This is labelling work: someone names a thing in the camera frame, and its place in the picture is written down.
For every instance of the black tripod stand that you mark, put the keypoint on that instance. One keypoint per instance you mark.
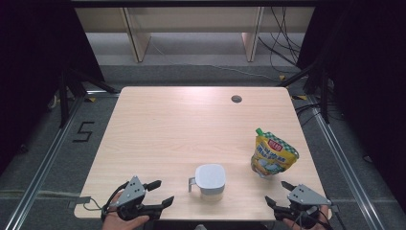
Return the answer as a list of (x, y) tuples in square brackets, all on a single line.
[(324, 96), (65, 96)]

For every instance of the light wooden shelf unit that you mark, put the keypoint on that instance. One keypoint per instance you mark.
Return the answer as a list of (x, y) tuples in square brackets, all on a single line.
[(191, 19)]

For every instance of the person's left hand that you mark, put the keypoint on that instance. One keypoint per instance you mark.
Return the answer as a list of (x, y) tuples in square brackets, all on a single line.
[(119, 222)]

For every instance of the yellow green spout pouch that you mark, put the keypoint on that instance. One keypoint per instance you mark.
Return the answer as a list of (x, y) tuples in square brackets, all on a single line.
[(273, 156)]

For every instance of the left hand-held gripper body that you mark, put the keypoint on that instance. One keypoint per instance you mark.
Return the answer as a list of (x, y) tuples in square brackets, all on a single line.
[(132, 195)]

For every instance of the person's right hand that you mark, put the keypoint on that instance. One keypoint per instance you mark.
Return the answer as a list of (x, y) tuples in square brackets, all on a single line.
[(323, 217)]

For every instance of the yellow tape piece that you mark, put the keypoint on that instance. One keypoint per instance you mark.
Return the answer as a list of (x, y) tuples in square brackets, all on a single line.
[(282, 77), (300, 97), (92, 99)]

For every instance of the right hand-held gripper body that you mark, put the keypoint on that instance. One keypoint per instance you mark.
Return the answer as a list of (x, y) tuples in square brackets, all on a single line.
[(308, 197)]

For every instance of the grey tape strip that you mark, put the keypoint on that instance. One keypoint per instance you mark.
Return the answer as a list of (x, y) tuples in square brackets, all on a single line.
[(79, 201)]

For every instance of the aluminium floor rail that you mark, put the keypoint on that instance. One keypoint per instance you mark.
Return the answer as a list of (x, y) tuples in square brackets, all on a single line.
[(44, 166), (344, 166)]

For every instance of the black curtain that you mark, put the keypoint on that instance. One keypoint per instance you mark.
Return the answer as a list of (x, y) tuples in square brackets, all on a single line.
[(32, 64), (370, 80)]

